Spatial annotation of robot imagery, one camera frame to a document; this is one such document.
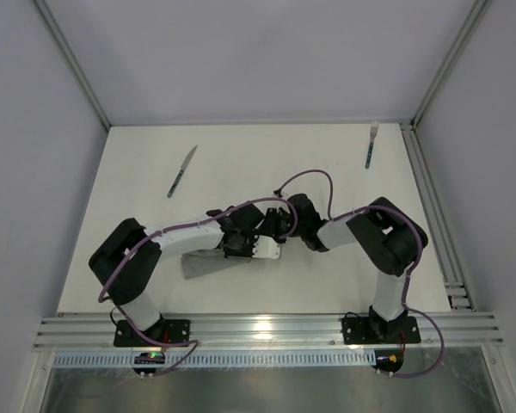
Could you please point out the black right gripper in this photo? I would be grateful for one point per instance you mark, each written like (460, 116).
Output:
(293, 213)

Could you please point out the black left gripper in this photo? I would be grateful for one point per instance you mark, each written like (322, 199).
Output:
(239, 242)

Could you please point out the grey cloth napkin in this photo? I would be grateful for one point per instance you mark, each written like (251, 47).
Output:
(200, 264)

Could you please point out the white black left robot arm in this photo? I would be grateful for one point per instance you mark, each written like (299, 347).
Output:
(126, 260)

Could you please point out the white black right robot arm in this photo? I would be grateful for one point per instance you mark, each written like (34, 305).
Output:
(391, 240)

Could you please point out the left controller board with led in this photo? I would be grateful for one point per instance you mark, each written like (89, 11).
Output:
(148, 363)

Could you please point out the right black connector board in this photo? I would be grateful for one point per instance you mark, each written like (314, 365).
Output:
(388, 361)

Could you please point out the green handled knife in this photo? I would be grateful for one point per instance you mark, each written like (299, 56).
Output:
(181, 171)

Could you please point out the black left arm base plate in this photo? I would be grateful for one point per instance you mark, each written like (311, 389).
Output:
(170, 331)

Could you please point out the green handled fork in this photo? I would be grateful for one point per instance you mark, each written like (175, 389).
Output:
(372, 136)

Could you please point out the slotted grey cable duct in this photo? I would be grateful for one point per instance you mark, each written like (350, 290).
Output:
(224, 359)

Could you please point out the aluminium right side rail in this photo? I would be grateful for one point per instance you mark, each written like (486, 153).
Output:
(452, 270)

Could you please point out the aluminium rail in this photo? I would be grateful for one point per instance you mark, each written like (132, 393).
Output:
(452, 270)
(96, 331)

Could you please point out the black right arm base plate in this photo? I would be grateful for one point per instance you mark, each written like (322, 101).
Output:
(372, 329)

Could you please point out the aluminium front rail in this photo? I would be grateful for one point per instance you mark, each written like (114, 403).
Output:
(96, 331)

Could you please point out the aluminium right corner post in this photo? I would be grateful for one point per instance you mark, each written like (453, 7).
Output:
(462, 38)

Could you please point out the aluminium corner post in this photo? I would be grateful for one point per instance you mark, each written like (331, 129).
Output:
(52, 27)
(462, 38)

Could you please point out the aluminium left corner post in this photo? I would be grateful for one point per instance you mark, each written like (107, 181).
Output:
(52, 27)

